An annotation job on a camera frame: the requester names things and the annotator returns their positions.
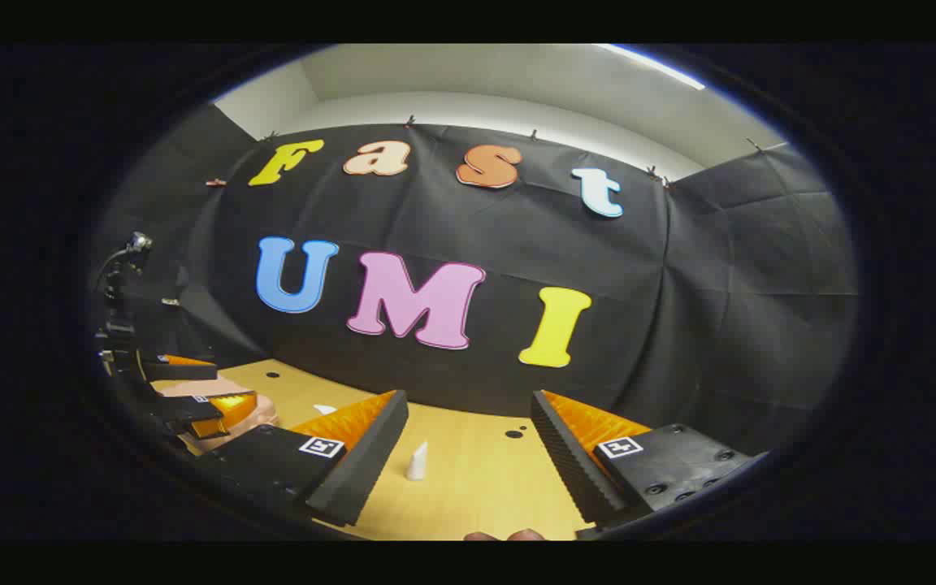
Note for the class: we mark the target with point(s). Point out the pink suitcase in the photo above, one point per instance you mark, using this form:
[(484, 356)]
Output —
[(265, 410)]

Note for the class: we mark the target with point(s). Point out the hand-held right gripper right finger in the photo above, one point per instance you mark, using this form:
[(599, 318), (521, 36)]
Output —
[(569, 463)]

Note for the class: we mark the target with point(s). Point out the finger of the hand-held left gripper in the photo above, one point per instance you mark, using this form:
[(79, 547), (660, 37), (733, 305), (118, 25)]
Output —
[(184, 370), (192, 406)]

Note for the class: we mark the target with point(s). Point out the white squeeze tube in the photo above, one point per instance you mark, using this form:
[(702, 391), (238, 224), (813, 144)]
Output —
[(418, 467)]

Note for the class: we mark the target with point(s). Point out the white pump bottle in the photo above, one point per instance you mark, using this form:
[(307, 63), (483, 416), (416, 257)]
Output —
[(324, 409)]

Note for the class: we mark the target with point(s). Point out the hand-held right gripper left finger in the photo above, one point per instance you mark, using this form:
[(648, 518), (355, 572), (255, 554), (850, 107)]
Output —
[(370, 463)]

